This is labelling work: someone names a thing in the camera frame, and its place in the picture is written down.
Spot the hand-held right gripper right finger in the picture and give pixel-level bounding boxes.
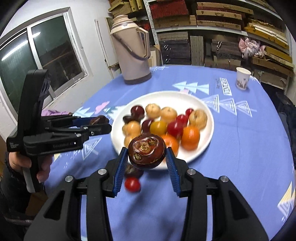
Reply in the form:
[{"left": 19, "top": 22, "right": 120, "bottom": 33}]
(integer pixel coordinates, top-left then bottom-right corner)
[{"left": 165, "top": 147, "right": 269, "bottom": 241}]

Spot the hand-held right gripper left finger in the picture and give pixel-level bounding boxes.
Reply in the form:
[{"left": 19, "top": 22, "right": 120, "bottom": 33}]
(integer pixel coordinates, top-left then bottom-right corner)
[{"left": 23, "top": 147, "right": 129, "bottom": 241}]

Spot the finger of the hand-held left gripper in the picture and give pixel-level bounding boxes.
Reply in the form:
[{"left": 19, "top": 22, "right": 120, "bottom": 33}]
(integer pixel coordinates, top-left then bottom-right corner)
[
  {"left": 49, "top": 123, "right": 112, "bottom": 142},
  {"left": 44, "top": 115, "right": 110, "bottom": 128}
]

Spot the streaked yellow passion fruit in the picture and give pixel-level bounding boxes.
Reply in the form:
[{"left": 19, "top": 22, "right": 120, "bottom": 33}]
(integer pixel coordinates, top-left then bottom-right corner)
[{"left": 124, "top": 135, "right": 136, "bottom": 147}]

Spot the small yellow passion fruit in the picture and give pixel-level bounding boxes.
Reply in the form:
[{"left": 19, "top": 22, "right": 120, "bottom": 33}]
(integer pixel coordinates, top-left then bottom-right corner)
[{"left": 122, "top": 121, "right": 141, "bottom": 137}]

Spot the white oval plate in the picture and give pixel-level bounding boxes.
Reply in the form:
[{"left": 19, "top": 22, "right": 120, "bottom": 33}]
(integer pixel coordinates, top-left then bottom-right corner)
[{"left": 110, "top": 91, "right": 214, "bottom": 164}]

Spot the dark red plum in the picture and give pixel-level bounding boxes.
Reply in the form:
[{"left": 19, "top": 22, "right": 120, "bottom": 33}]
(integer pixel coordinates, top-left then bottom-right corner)
[
  {"left": 141, "top": 119, "right": 154, "bottom": 133},
  {"left": 131, "top": 105, "right": 145, "bottom": 117}
]

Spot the yellow tomato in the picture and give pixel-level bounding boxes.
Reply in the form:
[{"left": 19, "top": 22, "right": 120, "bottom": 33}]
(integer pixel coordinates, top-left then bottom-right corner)
[{"left": 150, "top": 120, "right": 167, "bottom": 135}]

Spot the person's left forearm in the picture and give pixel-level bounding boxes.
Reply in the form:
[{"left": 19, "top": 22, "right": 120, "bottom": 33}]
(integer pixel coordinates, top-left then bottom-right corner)
[{"left": 0, "top": 171, "right": 47, "bottom": 241}]

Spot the person's left hand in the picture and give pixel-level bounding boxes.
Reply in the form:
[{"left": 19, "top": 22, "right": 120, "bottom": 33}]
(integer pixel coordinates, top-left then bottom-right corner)
[{"left": 9, "top": 152, "right": 53, "bottom": 184}]

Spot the purple cloth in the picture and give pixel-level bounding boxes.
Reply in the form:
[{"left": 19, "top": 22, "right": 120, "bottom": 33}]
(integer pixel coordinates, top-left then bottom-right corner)
[{"left": 42, "top": 109, "right": 72, "bottom": 116}]

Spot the blue printed tablecloth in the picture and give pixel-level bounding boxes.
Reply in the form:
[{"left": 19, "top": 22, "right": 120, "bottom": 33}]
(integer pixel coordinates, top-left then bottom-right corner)
[{"left": 44, "top": 65, "right": 295, "bottom": 241}]

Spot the glass sliding window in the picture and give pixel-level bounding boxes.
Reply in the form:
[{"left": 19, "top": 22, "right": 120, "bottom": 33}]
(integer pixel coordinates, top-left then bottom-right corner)
[{"left": 0, "top": 7, "right": 93, "bottom": 116}]

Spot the white leaning board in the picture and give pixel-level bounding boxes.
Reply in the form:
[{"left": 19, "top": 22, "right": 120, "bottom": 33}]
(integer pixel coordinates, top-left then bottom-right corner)
[{"left": 95, "top": 19, "right": 121, "bottom": 79}]

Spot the beige thermos flask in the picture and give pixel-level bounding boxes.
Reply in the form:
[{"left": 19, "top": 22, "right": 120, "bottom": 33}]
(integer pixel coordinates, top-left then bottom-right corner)
[{"left": 110, "top": 15, "right": 152, "bottom": 85}]

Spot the beige framed panel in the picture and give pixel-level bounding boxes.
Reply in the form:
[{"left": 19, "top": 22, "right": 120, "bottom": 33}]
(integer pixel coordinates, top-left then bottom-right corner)
[{"left": 148, "top": 45, "right": 162, "bottom": 67}]

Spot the white metal shelf rack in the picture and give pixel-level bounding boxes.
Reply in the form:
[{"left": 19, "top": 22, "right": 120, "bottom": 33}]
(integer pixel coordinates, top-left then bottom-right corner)
[{"left": 109, "top": 0, "right": 292, "bottom": 93}]

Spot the printed paper cup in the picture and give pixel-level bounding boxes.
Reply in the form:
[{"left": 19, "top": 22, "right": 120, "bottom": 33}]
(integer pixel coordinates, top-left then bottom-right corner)
[{"left": 236, "top": 67, "right": 252, "bottom": 90}]

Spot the pink cloth bundle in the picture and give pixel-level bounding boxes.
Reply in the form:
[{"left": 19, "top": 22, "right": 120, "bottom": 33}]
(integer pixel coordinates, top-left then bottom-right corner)
[{"left": 239, "top": 38, "right": 266, "bottom": 59}]

